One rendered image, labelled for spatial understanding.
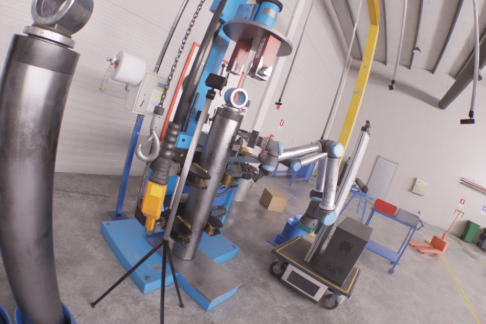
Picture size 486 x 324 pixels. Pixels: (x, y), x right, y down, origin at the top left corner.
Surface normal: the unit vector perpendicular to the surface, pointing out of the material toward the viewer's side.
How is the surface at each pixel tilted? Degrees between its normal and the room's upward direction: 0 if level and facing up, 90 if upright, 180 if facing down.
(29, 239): 90
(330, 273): 90
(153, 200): 90
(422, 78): 90
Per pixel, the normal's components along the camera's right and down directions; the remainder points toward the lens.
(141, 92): 0.76, 0.33
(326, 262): -0.60, -0.14
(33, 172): 0.87, 0.35
